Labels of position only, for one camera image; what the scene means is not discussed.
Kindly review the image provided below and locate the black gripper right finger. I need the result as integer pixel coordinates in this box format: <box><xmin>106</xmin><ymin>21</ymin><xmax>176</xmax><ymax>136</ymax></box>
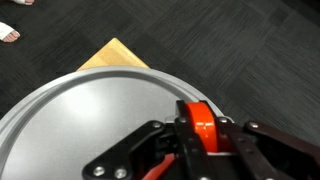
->
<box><xmin>215</xmin><ymin>116</ymin><xmax>320</xmax><ymax>180</ymax></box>

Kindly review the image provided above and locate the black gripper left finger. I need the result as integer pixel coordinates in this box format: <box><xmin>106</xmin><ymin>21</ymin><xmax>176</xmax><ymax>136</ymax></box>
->
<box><xmin>82</xmin><ymin>100</ymin><xmax>213</xmax><ymax>180</ymax></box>

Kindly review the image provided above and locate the red teapot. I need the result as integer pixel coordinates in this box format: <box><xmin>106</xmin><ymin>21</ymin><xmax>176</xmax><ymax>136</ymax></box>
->
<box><xmin>143</xmin><ymin>101</ymin><xmax>231</xmax><ymax>180</ymax></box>

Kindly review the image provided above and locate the round grey metal tray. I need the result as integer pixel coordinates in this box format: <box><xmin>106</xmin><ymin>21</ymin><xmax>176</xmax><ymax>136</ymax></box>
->
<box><xmin>0</xmin><ymin>66</ymin><xmax>222</xmax><ymax>180</ymax></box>

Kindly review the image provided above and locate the person's foot in sandal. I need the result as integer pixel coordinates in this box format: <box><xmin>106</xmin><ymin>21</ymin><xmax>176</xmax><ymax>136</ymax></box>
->
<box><xmin>0</xmin><ymin>22</ymin><xmax>20</xmax><ymax>43</ymax></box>

